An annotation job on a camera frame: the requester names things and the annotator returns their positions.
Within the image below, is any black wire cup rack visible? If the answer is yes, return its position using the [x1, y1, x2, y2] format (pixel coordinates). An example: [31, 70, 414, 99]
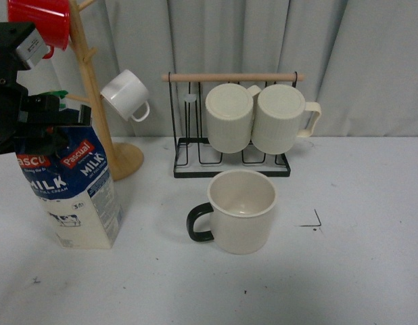
[162, 71, 304, 179]

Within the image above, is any white enamel mug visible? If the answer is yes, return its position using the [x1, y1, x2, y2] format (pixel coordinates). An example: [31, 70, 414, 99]
[100, 70, 150, 123]

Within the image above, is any red enamel mug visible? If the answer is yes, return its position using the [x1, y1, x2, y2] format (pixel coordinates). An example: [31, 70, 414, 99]
[7, 0, 70, 59]

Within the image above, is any cream ribbed mug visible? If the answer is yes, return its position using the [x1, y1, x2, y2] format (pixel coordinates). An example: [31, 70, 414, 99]
[251, 84, 321, 155]
[205, 83, 261, 154]

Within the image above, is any blue Pascual milk carton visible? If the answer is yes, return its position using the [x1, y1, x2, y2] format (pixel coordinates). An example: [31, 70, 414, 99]
[14, 89, 124, 251]

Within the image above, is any cream ribbed mug right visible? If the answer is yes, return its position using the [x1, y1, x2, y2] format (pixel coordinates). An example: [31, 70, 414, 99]
[251, 84, 321, 155]

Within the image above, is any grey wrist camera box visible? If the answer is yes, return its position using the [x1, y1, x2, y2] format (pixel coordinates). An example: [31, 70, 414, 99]
[16, 28, 49, 70]

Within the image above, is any cream mug black handle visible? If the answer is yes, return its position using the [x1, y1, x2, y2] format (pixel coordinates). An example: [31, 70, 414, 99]
[186, 169, 277, 255]

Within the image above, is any wooden mug tree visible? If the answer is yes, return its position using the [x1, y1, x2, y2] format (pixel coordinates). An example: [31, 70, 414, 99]
[68, 1, 144, 181]

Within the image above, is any cream ribbed mug left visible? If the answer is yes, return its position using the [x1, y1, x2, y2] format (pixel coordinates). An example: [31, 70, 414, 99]
[205, 83, 261, 154]

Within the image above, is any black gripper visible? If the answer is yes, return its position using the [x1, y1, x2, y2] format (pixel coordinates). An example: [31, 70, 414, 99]
[0, 22, 91, 156]

